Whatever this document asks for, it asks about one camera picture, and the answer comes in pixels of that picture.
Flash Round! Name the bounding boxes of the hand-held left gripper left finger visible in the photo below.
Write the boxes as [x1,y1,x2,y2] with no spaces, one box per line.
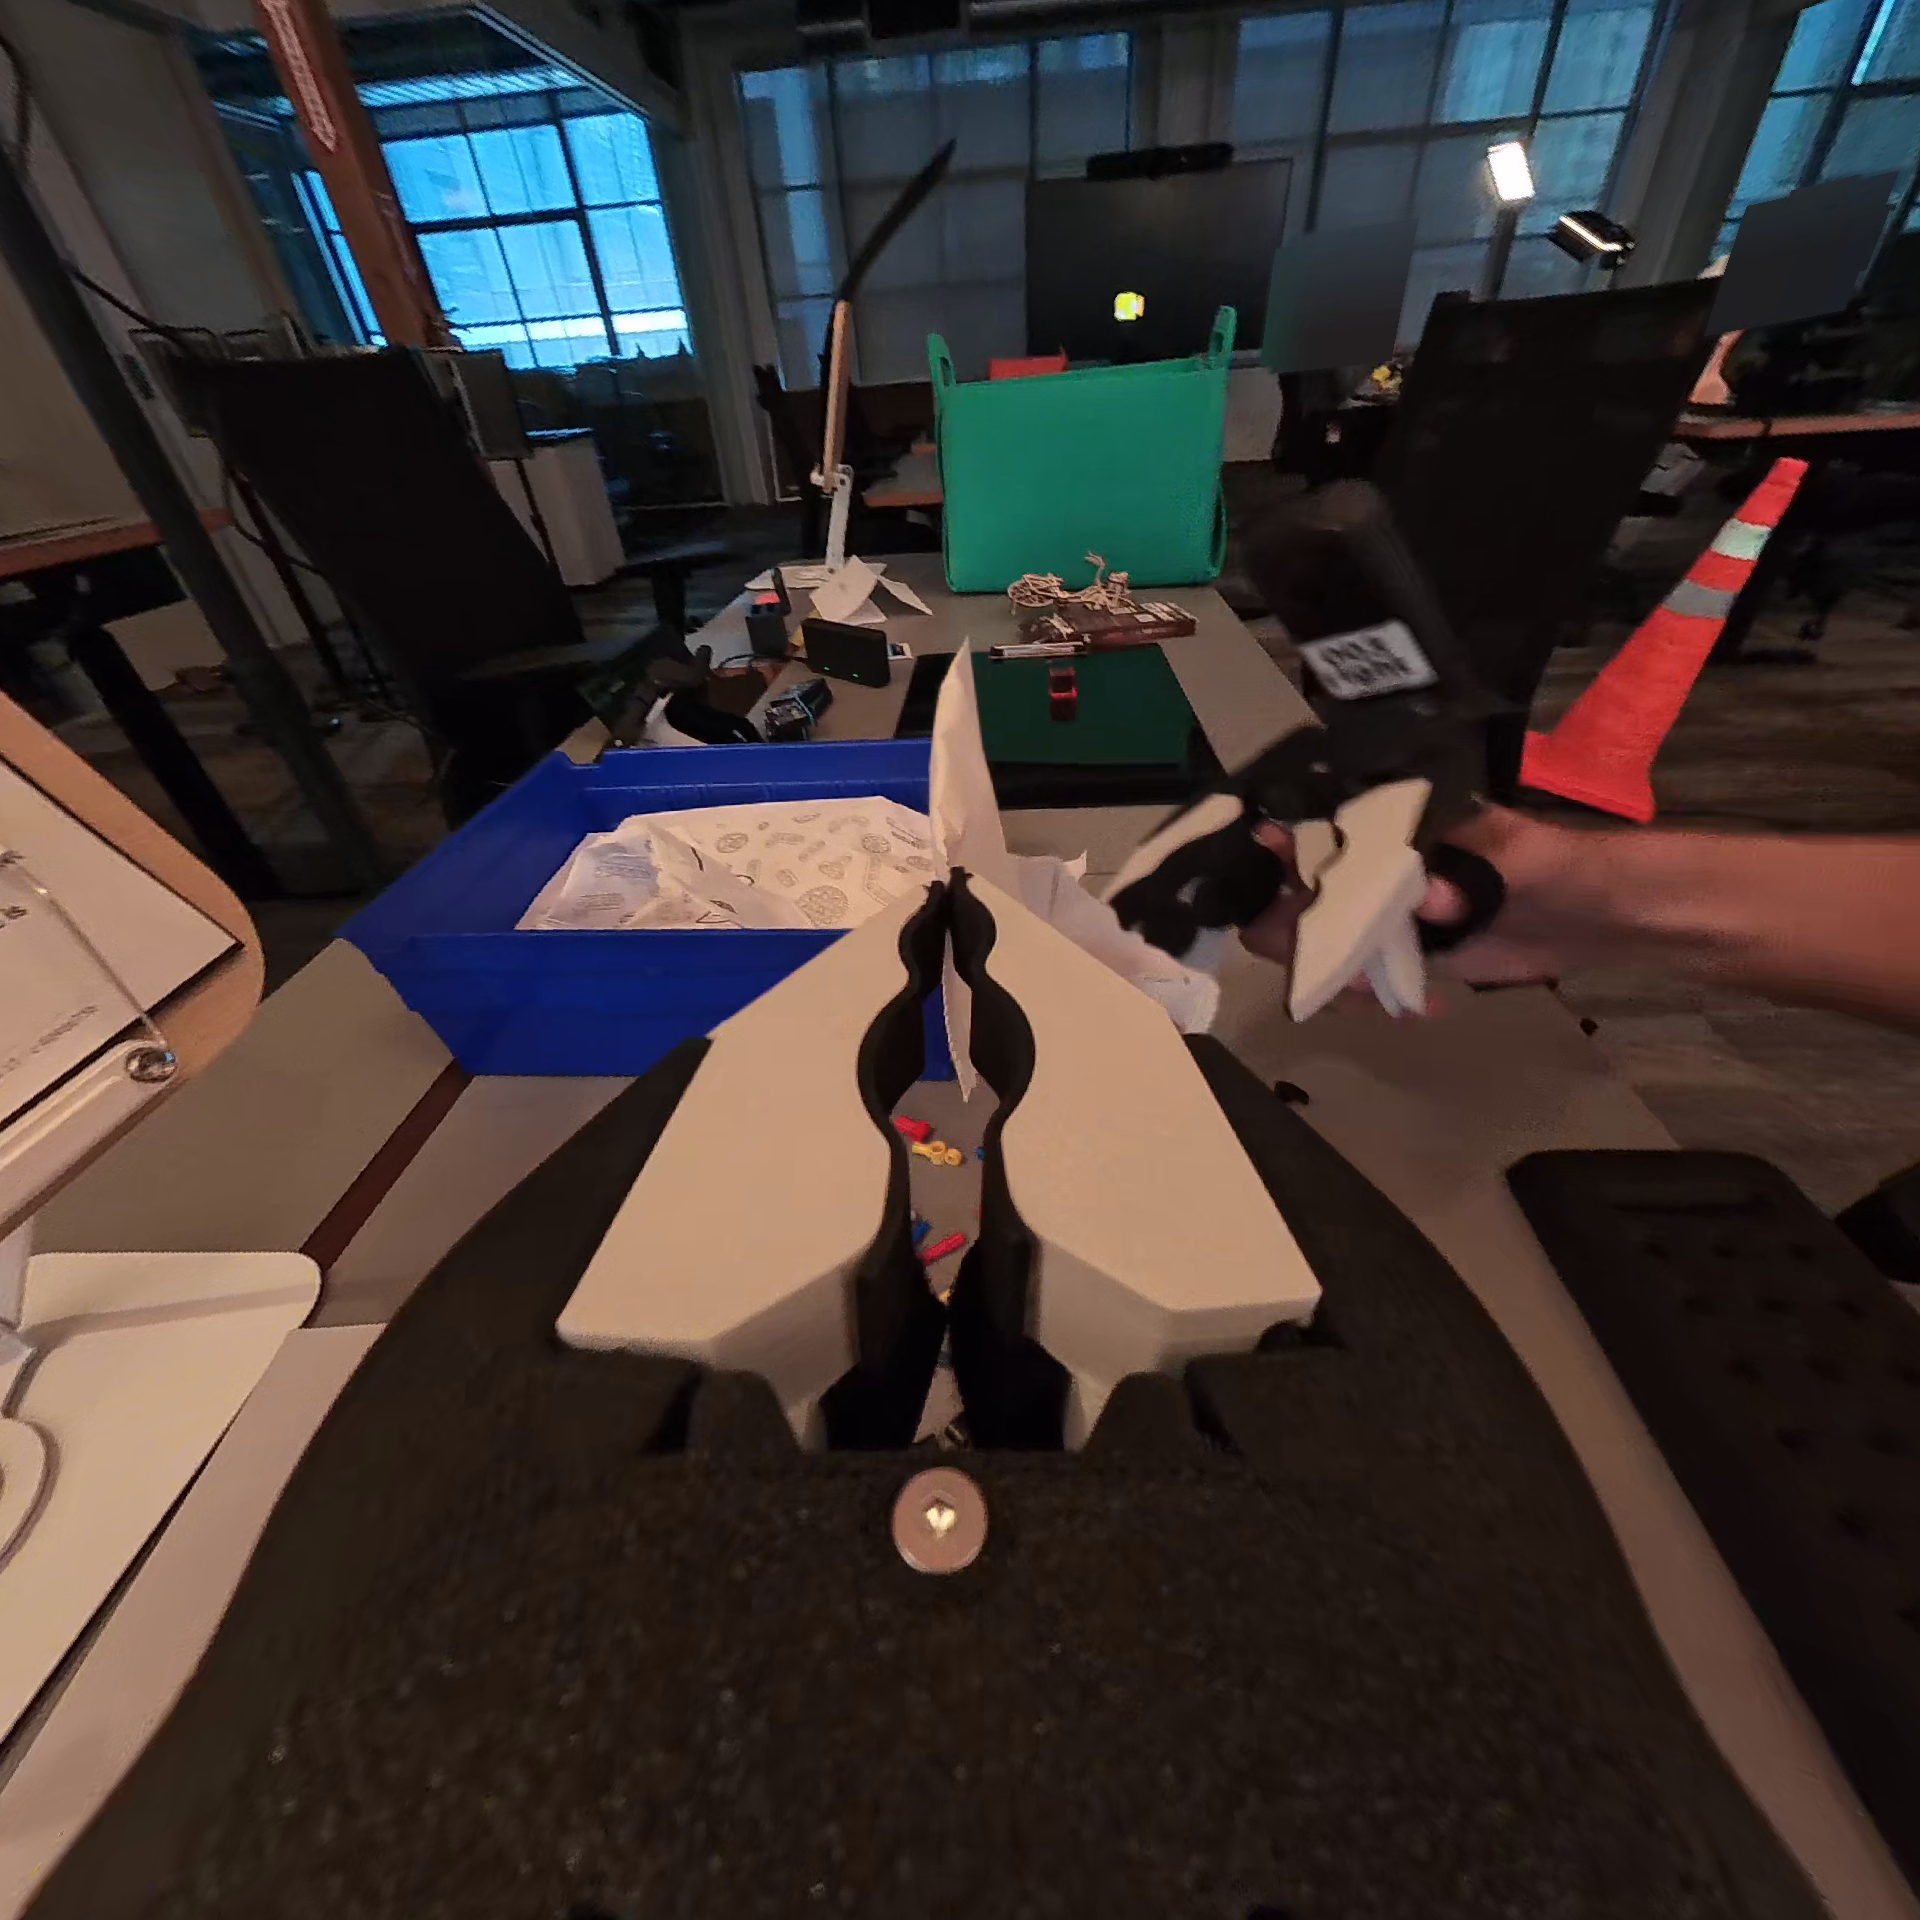
[553,883,953,1455]

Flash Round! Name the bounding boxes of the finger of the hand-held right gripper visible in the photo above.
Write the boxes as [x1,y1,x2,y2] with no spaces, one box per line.
[1101,787,1296,960]
[1286,773,1442,1027]

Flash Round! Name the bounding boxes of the blue plastic bin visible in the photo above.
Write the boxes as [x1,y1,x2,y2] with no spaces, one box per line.
[341,738,961,1081]

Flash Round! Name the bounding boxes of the white document stand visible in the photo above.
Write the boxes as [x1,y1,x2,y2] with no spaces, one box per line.
[0,691,323,1742]

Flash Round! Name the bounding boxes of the black monitor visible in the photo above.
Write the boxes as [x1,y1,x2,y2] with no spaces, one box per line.
[1024,156,1296,363]

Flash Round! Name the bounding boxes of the wooden post red banner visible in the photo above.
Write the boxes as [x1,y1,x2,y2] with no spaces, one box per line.
[252,0,440,350]

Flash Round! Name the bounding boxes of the tan brick assembly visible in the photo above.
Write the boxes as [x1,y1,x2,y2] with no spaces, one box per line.
[1003,553,1134,618]

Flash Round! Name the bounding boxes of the white folded papers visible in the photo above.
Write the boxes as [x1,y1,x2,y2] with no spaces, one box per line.
[743,553,935,625]

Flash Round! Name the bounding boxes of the brown brick bar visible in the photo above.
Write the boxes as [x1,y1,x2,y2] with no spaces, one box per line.
[990,600,1201,659]

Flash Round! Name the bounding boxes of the black perforated pad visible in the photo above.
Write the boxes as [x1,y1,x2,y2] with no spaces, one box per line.
[1505,1147,1920,1848]

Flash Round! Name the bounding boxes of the instruction booklet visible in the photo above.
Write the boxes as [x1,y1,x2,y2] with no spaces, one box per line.
[0,1320,395,1794]

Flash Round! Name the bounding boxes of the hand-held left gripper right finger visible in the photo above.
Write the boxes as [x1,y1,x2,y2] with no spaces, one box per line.
[947,871,1328,1455]

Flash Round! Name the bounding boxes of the pile of blue red pins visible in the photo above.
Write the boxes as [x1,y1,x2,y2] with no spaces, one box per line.
[888,1110,983,1270]

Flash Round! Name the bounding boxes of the green felt bag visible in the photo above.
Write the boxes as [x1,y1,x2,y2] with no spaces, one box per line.
[926,306,1240,595]

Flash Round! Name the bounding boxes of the person's right hand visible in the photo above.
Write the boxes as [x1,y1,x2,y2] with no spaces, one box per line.
[1416,816,1554,1011]

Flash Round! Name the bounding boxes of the grey desk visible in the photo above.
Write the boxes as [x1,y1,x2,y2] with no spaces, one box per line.
[0,781,1861,1920]

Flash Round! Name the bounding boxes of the person's right forearm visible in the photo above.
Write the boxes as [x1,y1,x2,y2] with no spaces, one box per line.
[1544,816,1920,1027]

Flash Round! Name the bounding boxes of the orange traffic cone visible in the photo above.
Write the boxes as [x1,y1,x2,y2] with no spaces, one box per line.
[1518,457,1811,824]

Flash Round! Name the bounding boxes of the white and black device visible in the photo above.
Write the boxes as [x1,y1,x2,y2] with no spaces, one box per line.
[643,691,768,750]

